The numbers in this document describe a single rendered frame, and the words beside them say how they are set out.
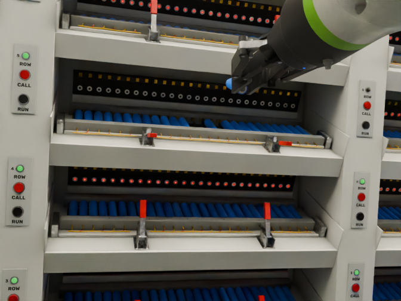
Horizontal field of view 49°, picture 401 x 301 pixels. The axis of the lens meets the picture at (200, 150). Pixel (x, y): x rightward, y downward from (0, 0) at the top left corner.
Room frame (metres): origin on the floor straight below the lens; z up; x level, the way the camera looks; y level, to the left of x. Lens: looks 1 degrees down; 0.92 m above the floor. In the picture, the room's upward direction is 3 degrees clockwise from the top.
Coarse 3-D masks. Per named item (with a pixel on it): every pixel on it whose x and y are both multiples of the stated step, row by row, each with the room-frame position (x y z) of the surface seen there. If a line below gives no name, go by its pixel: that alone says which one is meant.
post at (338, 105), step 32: (352, 64) 0.96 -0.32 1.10; (384, 64) 0.98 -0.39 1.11; (320, 96) 1.07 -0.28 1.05; (352, 96) 0.96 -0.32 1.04; (384, 96) 0.99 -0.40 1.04; (352, 128) 0.97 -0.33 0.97; (352, 160) 0.97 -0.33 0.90; (320, 192) 1.05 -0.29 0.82; (352, 192) 0.97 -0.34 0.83; (352, 256) 0.97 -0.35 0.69; (320, 288) 1.02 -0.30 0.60
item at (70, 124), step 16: (64, 128) 0.86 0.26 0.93; (80, 128) 0.86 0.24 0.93; (96, 128) 0.87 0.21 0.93; (112, 128) 0.88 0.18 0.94; (128, 128) 0.89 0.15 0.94; (160, 128) 0.90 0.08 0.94; (176, 128) 0.91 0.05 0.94; (192, 128) 0.92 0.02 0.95; (208, 128) 0.94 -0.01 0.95; (304, 144) 0.99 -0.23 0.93; (320, 144) 1.00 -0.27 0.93
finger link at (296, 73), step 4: (316, 68) 0.60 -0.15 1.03; (292, 72) 0.63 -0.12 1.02; (296, 72) 0.63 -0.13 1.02; (300, 72) 0.62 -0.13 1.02; (304, 72) 0.62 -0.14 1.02; (284, 76) 0.65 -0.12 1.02; (288, 76) 0.64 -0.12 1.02; (292, 76) 0.64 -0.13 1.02; (296, 76) 0.64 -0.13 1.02; (280, 80) 0.66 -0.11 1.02; (284, 80) 0.66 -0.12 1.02; (288, 80) 0.66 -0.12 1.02
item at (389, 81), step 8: (400, 32) 1.18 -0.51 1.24; (392, 40) 1.18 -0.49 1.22; (400, 40) 1.19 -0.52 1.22; (392, 48) 0.97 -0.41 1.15; (400, 48) 1.19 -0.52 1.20; (392, 56) 1.06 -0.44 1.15; (400, 56) 1.07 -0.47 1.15; (392, 64) 1.04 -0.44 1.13; (400, 64) 1.06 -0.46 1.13; (392, 72) 0.99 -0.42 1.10; (400, 72) 1.00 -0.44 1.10; (392, 80) 1.00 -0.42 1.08; (400, 80) 1.00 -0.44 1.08; (392, 88) 1.01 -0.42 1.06; (400, 88) 1.01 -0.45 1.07
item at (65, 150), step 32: (96, 96) 0.99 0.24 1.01; (320, 128) 1.06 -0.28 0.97; (64, 160) 0.82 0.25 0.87; (96, 160) 0.84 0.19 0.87; (128, 160) 0.85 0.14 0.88; (160, 160) 0.87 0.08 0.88; (192, 160) 0.88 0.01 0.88; (224, 160) 0.90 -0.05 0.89; (256, 160) 0.91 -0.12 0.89; (288, 160) 0.93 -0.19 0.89; (320, 160) 0.95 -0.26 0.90
